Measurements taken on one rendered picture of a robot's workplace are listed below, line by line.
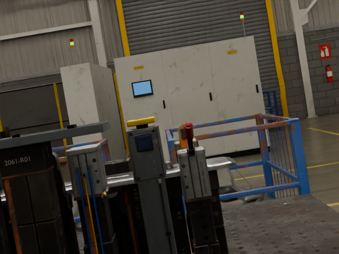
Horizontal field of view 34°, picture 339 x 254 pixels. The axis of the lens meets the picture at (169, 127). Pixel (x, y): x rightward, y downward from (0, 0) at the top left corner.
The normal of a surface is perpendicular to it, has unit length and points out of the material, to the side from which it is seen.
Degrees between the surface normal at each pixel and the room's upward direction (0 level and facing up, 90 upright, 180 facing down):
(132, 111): 90
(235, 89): 90
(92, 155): 90
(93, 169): 90
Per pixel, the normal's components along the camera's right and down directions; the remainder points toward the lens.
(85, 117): -0.05, 0.06
